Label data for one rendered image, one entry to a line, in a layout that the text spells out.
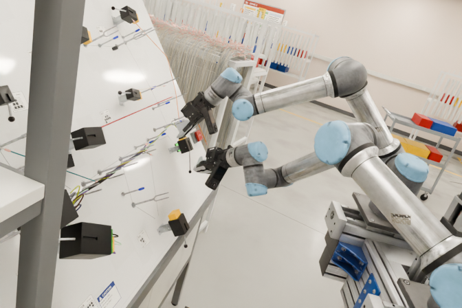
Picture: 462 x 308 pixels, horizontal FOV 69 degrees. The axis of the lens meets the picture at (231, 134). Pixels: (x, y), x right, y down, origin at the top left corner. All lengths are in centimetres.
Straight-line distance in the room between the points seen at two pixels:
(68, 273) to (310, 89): 89
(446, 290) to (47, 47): 81
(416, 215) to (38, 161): 75
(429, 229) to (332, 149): 28
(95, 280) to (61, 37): 75
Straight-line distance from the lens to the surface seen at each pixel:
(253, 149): 120
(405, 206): 88
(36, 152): 46
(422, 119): 516
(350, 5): 946
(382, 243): 143
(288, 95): 118
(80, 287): 100
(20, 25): 112
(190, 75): 215
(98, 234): 85
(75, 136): 97
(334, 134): 92
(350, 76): 120
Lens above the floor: 171
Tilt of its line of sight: 19 degrees down
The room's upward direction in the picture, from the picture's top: 16 degrees clockwise
